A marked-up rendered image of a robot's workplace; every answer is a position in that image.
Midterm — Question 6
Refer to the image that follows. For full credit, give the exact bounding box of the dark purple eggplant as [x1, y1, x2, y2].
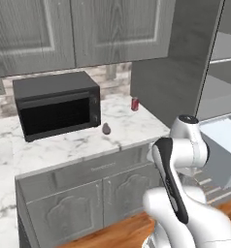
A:
[101, 122, 113, 136]

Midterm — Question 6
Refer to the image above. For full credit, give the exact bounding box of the grey counter drawer front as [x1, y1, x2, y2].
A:
[51, 147, 156, 192]

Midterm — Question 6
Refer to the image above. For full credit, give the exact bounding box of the grey fridge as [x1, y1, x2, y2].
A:
[130, 0, 231, 207]

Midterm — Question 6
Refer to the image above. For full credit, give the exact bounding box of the pale grey fridge drawer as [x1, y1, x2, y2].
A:
[198, 110, 231, 191]

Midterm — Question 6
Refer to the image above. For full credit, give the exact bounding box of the red soda can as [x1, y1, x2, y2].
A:
[130, 97, 141, 112]

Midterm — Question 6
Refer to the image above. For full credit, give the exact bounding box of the black toaster oven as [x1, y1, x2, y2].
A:
[12, 71, 102, 143]

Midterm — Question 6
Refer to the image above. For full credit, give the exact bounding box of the grey base cupboard door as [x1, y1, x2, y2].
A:
[102, 163, 161, 229]
[24, 179, 105, 248]

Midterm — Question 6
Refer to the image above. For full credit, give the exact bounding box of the grey drawer handle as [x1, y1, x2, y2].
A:
[89, 162, 116, 171]

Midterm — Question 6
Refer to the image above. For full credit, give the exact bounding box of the grey wall cupboard door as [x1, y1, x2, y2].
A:
[70, 0, 177, 69]
[0, 0, 77, 79]

